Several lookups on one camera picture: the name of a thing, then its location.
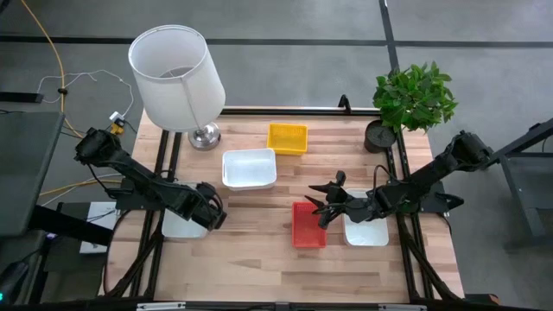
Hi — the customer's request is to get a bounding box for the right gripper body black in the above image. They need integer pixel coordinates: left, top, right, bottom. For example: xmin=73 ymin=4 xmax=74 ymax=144
xmin=318 ymin=170 xmax=375 ymax=229

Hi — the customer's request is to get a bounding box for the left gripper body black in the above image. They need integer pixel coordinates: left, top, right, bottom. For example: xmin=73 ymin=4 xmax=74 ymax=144
xmin=181 ymin=183 xmax=219 ymax=226

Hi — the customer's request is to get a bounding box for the orange mesh plastic basket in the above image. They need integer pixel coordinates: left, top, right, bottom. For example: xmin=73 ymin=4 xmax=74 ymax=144
xmin=291 ymin=200 xmax=328 ymax=250

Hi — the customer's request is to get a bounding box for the yellow mesh plastic basket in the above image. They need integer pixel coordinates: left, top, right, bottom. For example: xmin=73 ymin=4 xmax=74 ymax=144
xmin=266 ymin=124 xmax=309 ymax=156
xmin=266 ymin=123 xmax=309 ymax=156

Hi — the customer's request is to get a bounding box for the white plastic bin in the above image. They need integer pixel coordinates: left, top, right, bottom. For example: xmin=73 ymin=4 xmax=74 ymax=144
xmin=161 ymin=183 xmax=209 ymax=240
xmin=221 ymin=148 xmax=278 ymax=192
xmin=342 ymin=188 xmax=391 ymax=248

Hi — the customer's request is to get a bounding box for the black arched clamp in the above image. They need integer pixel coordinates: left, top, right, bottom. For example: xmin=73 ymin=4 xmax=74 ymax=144
xmin=337 ymin=93 xmax=353 ymax=115

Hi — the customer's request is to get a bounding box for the white flat box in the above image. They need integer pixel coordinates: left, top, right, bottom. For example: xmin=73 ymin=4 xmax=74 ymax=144
xmin=79 ymin=201 xmax=120 ymax=255

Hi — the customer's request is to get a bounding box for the silver aluminium extrusion bar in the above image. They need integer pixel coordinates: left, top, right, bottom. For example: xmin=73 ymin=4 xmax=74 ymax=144
xmin=378 ymin=303 xmax=428 ymax=311
xmin=136 ymin=301 xmax=187 ymax=311

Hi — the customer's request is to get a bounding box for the green plant in black pot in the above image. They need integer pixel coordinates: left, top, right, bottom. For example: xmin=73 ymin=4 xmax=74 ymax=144
xmin=364 ymin=60 xmax=459 ymax=155

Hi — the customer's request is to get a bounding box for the silver table lamp white shade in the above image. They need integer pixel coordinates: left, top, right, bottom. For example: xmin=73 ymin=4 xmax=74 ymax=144
xmin=128 ymin=24 xmax=226 ymax=152

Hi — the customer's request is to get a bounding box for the grey metal stand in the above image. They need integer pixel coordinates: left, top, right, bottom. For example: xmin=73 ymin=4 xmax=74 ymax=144
xmin=487 ymin=118 xmax=553 ymax=250

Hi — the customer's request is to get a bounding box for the dark grey desk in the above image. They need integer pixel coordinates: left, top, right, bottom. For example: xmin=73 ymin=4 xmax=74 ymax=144
xmin=0 ymin=111 xmax=66 ymax=237

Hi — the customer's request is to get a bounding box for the grey cable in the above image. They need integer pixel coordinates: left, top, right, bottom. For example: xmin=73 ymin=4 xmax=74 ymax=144
xmin=41 ymin=172 xmax=123 ymax=206

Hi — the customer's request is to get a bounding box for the yellow cable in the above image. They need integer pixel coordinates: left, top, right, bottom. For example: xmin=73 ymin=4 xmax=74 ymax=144
xmin=19 ymin=0 xmax=84 ymax=139
xmin=38 ymin=178 xmax=124 ymax=196

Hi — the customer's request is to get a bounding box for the white lamp cord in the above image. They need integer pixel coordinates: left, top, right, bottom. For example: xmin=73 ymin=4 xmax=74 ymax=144
xmin=36 ymin=68 xmax=136 ymax=126

